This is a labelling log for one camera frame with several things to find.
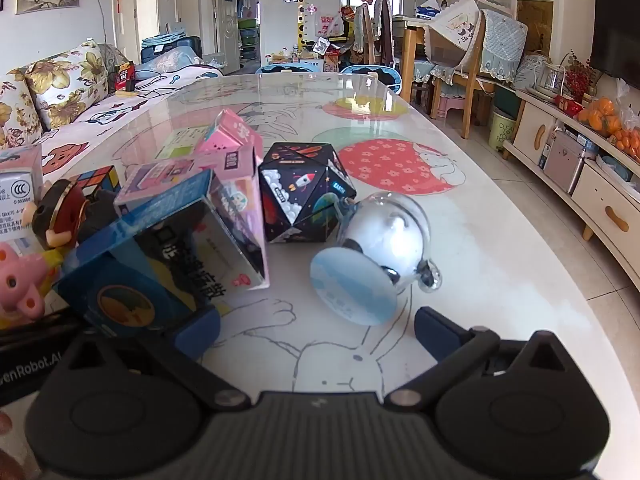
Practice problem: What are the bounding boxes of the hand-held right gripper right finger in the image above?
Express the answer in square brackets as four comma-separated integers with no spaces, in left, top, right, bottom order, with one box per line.
[384,306,577,414]

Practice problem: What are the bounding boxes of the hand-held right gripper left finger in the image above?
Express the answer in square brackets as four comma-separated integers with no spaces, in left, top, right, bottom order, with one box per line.
[64,305,252,414]

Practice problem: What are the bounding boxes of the blue box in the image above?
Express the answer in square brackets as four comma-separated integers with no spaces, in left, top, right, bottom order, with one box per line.
[54,169,251,342]

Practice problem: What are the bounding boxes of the large pink toy box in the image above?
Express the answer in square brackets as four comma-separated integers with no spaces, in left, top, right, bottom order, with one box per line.
[114,151,272,292]

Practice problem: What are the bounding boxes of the green box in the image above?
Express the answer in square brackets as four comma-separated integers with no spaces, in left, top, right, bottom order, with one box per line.
[155,127,211,161]

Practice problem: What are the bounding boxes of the person's left hand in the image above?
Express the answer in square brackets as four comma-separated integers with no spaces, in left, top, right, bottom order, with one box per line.
[0,410,39,480]

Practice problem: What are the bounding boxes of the pink yellow toy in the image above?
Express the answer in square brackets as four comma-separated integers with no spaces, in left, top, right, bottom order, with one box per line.
[0,241,65,322]

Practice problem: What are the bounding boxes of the clear globe toy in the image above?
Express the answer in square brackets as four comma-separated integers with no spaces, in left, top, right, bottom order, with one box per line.
[310,191,444,327]

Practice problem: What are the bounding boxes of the brown-headed figurine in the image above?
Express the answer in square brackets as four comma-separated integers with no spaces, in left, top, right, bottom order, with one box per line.
[31,179,121,252]

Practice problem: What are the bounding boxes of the small white blue carton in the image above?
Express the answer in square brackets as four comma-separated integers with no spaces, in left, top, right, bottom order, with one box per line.
[0,144,45,261]

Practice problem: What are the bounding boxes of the black space-print cube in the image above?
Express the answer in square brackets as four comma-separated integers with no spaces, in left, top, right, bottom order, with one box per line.
[258,142,358,244]

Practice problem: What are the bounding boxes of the multicolour puzzle cube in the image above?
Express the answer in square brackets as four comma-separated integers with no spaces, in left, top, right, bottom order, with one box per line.
[74,165,122,206]

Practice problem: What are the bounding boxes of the small pink box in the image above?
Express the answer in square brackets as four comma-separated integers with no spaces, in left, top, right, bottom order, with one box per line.
[194,109,264,171]

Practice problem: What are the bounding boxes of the cream television cabinet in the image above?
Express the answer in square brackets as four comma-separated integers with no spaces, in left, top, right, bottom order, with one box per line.
[502,87,640,292]

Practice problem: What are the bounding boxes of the pale green trash bin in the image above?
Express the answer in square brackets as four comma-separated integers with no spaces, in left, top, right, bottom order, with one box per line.
[487,110,519,152]

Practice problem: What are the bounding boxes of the silver case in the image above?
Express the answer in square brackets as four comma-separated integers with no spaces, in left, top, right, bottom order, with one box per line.
[542,131,587,196]

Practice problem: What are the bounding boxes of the pink stool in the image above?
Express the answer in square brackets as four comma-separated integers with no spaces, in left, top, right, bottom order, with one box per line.
[432,92,469,121]

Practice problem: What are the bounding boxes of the sofa with cartoon cover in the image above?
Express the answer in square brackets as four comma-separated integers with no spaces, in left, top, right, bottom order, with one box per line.
[0,42,226,196]

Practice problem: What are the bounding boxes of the floral cushion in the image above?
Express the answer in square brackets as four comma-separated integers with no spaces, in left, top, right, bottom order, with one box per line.
[25,40,109,132]
[0,79,42,152]

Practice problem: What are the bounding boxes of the blue stool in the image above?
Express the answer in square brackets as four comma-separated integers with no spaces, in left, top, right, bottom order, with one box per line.
[256,62,321,76]
[340,64,404,94]

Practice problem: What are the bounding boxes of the red box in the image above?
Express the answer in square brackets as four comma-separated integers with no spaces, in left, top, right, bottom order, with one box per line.
[116,61,137,92]

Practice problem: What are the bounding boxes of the wooden dining table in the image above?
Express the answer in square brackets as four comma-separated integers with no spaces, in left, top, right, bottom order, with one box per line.
[392,15,433,105]

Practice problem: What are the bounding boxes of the glass kettle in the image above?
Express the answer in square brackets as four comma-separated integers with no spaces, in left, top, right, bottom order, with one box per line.
[535,61,572,99]

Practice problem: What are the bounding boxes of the dark suitcase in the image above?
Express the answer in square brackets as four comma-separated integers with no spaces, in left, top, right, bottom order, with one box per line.
[140,35,204,66]

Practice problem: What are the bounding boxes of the wooden chair teal cover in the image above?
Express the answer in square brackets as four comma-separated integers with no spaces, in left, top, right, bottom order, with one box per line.
[432,7,529,141]

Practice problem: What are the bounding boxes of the green storage drawers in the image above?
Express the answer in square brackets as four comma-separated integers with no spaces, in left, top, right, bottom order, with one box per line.
[237,17,260,64]

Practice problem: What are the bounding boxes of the red berry branches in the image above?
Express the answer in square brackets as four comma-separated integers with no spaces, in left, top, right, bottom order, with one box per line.
[564,50,597,102]

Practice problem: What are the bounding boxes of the chair draped with clothes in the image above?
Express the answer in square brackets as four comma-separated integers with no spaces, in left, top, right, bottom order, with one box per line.
[350,0,397,69]

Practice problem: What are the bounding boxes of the white red-print plastic bag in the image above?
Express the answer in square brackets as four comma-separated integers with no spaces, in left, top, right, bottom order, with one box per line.
[314,12,345,39]

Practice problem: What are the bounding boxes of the giraffe height chart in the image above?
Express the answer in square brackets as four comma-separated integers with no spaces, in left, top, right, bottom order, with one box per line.
[295,0,307,52]

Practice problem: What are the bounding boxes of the black television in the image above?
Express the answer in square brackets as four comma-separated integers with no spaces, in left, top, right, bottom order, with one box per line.
[592,0,640,92]

